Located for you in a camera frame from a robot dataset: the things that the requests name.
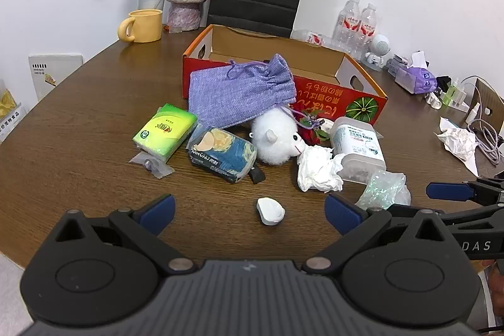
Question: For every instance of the small white plastic device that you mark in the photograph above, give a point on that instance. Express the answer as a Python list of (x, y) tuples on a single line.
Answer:
[(269, 210)]

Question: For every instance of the small clear plastic piece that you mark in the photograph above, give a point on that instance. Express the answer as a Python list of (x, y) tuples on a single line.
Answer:
[(175, 29)]

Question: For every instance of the small clear candy wrapper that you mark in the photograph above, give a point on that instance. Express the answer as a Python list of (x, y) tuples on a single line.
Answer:
[(151, 164)]

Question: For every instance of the person's right hand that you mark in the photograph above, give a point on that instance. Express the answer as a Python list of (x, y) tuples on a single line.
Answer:
[(497, 292)]

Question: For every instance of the red artificial rose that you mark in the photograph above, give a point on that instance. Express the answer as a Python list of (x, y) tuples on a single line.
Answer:
[(309, 131)]

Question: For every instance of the purple tissue pack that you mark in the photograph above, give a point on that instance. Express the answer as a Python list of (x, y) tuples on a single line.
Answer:
[(419, 80)]

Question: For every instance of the black small gadget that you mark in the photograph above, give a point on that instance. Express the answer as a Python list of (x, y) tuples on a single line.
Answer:
[(443, 83)]

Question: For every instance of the green small bottles set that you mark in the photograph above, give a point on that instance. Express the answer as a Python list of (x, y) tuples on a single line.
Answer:
[(454, 94)]

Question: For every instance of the white wet wipes canister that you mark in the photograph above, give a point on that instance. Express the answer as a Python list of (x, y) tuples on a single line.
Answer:
[(356, 143)]

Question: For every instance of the white spray bottle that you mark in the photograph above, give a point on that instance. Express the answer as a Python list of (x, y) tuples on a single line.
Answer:
[(472, 114)]

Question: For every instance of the crumpled white paper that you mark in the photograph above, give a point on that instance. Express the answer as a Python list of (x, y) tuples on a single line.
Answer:
[(458, 141)]

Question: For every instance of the white robot toy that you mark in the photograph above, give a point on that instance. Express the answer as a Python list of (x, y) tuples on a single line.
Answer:
[(380, 48)]

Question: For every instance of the white tissue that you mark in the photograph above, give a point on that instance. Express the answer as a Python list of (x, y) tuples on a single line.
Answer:
[(319, 170)]

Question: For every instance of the grey small box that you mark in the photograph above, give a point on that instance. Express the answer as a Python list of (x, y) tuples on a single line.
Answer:
[(395, 66)]

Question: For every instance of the yellow snack packet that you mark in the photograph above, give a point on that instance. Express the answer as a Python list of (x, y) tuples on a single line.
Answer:
[(8, 105)]

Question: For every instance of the red cardboard box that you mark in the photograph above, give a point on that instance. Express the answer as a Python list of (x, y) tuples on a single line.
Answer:
[(354, 100)]

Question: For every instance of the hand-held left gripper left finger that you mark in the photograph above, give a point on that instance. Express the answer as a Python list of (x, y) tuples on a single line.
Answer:
[(159, 212)]

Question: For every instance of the clear iridescent plastic wrapper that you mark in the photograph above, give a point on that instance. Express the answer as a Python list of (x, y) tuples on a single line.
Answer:
[(384, 188)]

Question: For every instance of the white carton by wall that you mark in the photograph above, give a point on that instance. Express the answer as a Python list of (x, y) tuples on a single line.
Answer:
[(55, 74)]

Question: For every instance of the clear glass cup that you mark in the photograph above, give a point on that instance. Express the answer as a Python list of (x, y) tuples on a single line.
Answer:
[(149, 3)]

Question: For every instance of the clear water bottle red label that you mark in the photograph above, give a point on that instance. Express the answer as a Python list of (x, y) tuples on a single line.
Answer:
[(311, 37), (346, 23), (368, 29)]

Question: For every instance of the small black object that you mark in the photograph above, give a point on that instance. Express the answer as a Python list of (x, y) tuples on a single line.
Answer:
[(257, 175)]

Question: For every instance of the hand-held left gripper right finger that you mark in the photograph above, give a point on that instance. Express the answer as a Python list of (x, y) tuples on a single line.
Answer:
[(342, 214)]

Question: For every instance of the yellow mug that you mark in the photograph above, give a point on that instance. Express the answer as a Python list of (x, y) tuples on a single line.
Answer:
[(145, 25)]

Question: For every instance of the green tissue pack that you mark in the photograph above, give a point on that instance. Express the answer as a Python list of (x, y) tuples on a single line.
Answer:
[(165, 127)]

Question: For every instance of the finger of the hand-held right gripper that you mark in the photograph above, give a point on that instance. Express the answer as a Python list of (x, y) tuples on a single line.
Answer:
[(472, 217), (447, 189)]

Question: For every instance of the white and yellow plush toy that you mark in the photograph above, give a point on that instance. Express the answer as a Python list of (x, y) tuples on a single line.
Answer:
[(275, 139)]

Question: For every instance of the blue painted tissue pack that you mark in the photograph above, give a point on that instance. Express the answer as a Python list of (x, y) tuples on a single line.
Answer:
[(222, 155)]

